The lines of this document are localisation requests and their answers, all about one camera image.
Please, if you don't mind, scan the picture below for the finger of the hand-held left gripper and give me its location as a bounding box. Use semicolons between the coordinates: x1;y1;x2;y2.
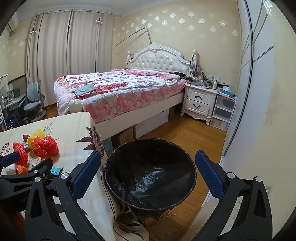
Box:
0;152;21;168
0;158;53;184

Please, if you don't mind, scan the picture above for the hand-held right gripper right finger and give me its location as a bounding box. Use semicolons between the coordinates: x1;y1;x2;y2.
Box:
195;150;273;241

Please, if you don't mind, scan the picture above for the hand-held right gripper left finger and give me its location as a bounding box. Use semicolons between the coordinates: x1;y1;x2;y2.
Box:
23;150;109;241

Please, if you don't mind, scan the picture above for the red foam net bundle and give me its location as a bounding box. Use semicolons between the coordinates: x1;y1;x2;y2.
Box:
31;136;59;160

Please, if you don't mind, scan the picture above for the black-lined waste bin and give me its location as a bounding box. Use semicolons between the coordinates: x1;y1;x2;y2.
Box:
104;137;197;222

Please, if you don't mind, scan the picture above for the person's left forearm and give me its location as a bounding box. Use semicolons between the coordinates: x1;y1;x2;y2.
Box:
9;209;26;241

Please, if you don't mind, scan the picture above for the teal patterned box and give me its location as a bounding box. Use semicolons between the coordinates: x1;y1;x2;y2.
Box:
102;139;114;158

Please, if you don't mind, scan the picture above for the floral cream tablecloth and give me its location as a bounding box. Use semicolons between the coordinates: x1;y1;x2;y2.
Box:
0;112;148;241

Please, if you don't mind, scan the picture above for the brown cardboard box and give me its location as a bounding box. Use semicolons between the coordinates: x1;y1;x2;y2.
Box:
118;126;134;145

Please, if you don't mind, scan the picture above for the grey study desk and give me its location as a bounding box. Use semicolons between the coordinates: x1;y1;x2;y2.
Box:
0;94;27;121

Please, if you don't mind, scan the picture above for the grey-blue office chair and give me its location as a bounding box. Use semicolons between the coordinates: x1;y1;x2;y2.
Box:
23;81;47;121

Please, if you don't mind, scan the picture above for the clear plastic drawer unit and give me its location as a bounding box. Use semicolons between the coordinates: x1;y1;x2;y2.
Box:
210;94;236;131

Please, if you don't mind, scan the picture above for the white nightstand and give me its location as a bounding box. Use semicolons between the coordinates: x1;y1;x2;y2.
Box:
181;82;219;126

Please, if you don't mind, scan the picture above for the white storage box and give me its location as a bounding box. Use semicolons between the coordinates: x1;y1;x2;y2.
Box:
135;109;169;139

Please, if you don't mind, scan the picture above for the white desk lamp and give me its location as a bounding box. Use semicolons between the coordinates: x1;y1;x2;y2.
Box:
0;74;8;98

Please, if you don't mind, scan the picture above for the grey folded clothing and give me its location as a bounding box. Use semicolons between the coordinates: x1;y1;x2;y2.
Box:
73;84;96;96

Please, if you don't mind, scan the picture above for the pink floral quilt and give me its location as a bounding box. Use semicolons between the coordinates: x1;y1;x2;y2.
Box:
54;69;189;123

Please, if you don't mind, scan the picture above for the white sliding wardrobe door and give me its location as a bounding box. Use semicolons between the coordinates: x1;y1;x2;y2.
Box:
221;0;275;163

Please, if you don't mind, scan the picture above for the nightstand clutter of bottles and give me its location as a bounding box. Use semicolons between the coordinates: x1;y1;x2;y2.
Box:
188;67;222;90

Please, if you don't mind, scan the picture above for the beige curtain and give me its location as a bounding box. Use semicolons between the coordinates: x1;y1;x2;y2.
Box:
68;9;115;75
25;13;71;108

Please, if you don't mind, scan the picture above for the white tufted bed frame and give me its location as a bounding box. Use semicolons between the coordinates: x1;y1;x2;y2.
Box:
54;42;199;142

